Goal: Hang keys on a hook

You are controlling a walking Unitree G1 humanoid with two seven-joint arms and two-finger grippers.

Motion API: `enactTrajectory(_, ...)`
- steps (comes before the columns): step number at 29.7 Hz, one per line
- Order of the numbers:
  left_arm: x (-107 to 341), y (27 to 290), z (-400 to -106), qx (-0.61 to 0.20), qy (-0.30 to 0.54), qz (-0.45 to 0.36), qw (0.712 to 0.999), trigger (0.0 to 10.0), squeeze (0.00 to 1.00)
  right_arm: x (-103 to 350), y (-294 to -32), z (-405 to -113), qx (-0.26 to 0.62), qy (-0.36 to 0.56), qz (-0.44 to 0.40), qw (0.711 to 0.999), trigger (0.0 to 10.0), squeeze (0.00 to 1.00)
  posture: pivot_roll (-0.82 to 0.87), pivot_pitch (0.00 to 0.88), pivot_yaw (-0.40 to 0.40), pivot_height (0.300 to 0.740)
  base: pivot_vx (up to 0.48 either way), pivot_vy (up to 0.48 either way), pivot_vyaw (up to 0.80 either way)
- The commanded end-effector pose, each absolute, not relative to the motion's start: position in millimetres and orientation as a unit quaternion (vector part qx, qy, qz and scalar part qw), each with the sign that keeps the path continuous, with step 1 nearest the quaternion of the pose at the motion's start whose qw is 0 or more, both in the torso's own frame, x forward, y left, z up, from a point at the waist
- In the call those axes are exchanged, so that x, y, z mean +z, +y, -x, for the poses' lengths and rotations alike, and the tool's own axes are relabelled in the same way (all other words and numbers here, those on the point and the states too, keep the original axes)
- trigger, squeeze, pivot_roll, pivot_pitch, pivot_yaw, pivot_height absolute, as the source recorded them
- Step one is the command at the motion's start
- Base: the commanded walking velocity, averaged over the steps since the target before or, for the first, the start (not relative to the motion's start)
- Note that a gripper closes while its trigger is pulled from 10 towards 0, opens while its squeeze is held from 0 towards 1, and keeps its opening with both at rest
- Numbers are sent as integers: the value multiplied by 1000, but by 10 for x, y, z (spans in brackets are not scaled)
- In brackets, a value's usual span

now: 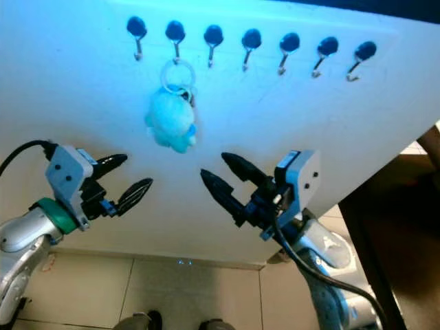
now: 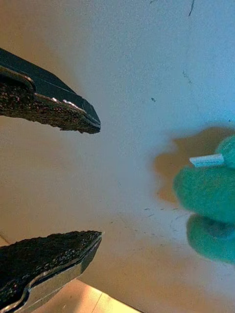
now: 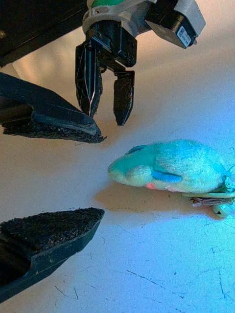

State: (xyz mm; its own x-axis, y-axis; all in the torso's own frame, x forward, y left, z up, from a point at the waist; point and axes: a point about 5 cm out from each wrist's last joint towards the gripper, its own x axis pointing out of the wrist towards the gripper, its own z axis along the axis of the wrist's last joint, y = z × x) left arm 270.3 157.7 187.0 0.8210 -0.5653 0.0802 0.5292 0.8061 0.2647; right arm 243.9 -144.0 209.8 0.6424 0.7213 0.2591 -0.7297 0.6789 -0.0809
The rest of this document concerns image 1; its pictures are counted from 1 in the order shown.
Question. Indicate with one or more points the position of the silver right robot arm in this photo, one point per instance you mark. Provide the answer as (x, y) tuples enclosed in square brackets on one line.
[(323, 247)]

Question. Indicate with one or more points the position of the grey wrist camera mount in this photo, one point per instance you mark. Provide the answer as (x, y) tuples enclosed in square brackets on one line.
[(306, 179), (67, 172)]

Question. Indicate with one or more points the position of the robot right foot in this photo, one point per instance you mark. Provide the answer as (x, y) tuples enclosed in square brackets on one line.
[(216, 325)]

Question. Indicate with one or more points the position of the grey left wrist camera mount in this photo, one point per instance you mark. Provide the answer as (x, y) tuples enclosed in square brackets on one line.
[(67, 172)]

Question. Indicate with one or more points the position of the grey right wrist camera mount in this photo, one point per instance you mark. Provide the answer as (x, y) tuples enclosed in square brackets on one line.
[(306, 179)]

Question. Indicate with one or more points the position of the grey shoe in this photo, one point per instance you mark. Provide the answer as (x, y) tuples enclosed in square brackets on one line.
[(278, 258)]

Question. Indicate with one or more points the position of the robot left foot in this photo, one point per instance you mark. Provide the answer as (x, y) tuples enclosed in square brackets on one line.
[(139, 322)]

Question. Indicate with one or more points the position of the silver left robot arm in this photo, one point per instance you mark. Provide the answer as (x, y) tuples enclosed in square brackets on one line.
[(27, 240)]

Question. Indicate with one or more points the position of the dark brown wooden table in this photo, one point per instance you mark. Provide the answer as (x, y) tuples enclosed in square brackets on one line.
[(385, 227)]

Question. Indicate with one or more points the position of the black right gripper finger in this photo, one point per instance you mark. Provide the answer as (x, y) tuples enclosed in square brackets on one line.
[(245, 168), (221, 192)]

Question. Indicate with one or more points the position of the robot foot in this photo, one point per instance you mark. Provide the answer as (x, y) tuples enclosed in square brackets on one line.
[(139, 322), (216, 325)]

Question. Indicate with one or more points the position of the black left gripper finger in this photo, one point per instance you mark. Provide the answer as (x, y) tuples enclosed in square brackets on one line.
[(136, 194), (113, 163)]

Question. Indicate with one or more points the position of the black disc metal wall hook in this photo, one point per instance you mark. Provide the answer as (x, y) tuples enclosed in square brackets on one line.
[(136, 26), (365, 50), (327, 46), (213, 34), (174, 30), (289, 42), (251, 38)]

